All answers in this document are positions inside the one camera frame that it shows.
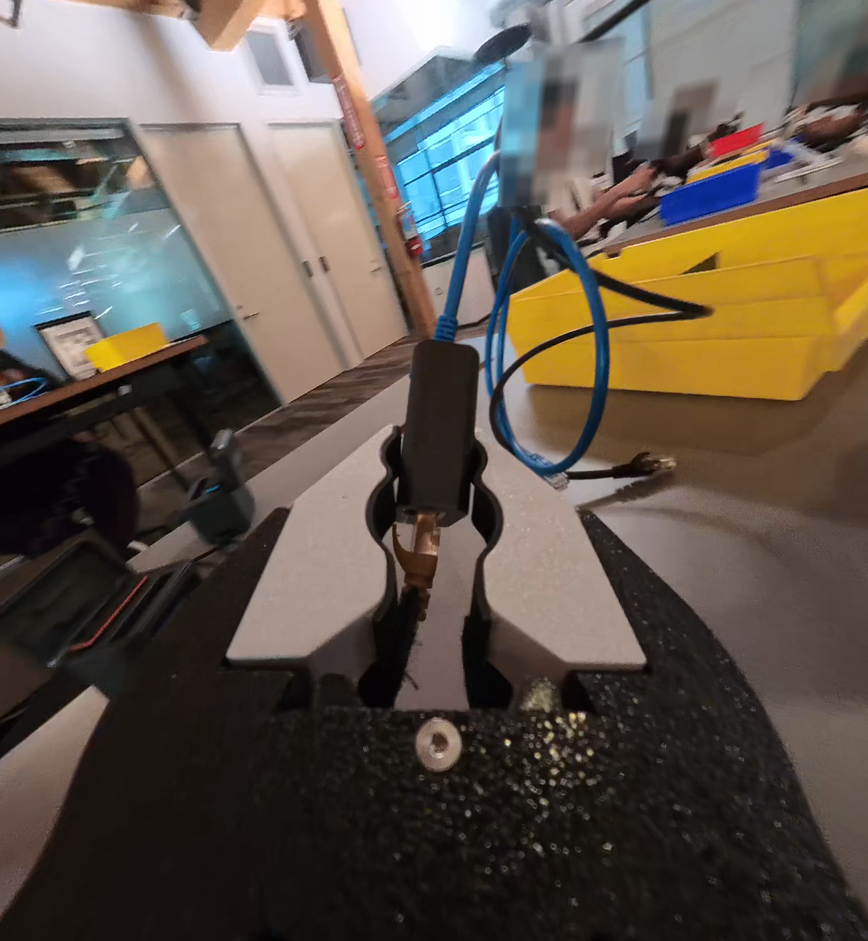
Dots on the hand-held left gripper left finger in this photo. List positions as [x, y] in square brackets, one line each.
[309, 588]

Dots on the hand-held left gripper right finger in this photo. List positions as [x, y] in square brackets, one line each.
[566, 588]

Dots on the black ethernet splitter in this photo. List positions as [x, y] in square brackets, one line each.
[441, 419]

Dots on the large yellow plastic bin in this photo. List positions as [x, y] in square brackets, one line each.
[698, 353]

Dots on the dark grey device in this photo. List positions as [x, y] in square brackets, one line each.
[220, 500]

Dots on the small yellow plastic bin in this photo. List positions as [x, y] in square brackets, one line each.
[125, 349]

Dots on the wooden edged desk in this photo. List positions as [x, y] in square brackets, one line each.
[73, 382]

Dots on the white door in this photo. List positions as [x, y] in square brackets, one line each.
[242, 257]
[338, 235]

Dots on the framed picture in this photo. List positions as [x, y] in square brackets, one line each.
[70, 342]

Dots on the red fire extinguisher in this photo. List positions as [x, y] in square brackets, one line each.
[412, 231]

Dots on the blue plastic bin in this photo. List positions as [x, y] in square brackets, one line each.
[713, 195]

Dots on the wooden post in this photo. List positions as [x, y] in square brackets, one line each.
[375, 169]

